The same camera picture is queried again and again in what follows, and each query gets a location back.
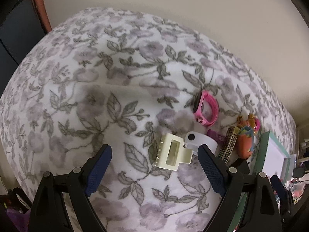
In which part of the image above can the gold black patterned box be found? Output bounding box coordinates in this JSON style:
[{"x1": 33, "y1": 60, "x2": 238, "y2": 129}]
[{"x1": 217, "y1": 126, "x2": 240, "y2": 165}]

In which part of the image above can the cream hair claw clip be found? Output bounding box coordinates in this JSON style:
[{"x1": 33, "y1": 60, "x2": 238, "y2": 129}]
[{"x1": 152, "y1": 133, "x2": 194, "y2": 171}]

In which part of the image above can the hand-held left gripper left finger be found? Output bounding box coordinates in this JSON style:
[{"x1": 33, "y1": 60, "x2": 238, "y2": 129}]
[{"x1": 28, "y1": 144, "x2": 113, "y2": 232}]

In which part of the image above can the dark cabinet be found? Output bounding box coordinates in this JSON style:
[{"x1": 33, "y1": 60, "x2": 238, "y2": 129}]
[{"x1": 0, "y1": 0, "x2": 46, "y2": 66}]

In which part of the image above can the floral printed blanket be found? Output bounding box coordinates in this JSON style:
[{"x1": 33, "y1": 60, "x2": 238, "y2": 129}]
[{"x1": 0, "y1": 7, "x2": 297, "y2": 232}]

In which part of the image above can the pink wrist watch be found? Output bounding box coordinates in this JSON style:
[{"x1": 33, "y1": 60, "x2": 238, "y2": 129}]
[{"x1": 193, "y1": 90, "x2": 220, "y2": 127}]

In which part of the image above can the orange and blue block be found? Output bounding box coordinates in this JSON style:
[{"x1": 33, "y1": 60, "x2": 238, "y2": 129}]
[{"x1": 235, "y1": 128, "x2": 255, "y2": 159}]

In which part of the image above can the white round toy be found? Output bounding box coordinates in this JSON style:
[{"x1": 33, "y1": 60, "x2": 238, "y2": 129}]
[{"x1": 184, "y1": 131, "x2": 219, "y2": 155}]

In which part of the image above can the teal shallow cardboard tray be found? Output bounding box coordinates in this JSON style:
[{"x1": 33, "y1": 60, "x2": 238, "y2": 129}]
[{"x1": 228, "y1": 131, "x2": 297, "y2": 232}]

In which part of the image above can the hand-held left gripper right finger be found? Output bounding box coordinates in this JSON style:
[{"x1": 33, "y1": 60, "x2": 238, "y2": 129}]
[{"x1": 197, "y1": 144, "x2": 283, "y2": 232}]

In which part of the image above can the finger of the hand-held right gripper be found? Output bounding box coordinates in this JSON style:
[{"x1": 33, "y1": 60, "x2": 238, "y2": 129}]
[{"x1": 270, "y1": 174, "x2": 297, "y2": 220}]

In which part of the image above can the brown wooden board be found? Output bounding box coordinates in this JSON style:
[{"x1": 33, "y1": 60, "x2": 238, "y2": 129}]
[{"x1": 30, "y1": 0, "x2": 52, "y2": 33}]

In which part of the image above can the brown dog toy pink cap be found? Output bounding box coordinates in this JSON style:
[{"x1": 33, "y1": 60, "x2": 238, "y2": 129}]
[{"x1": 237, "y1": 113, "x2": 261, "y2": 132}]

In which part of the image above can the purple cloth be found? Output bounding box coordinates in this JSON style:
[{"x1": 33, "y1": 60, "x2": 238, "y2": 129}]
[{"x1": 0, "y1": 187, "x2": 32, "y2": 232}]

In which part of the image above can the purple lighter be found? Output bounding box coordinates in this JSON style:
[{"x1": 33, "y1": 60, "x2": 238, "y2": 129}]
[{"x1": 206, "y1": 129, "x2": 227, "y2": 144}]

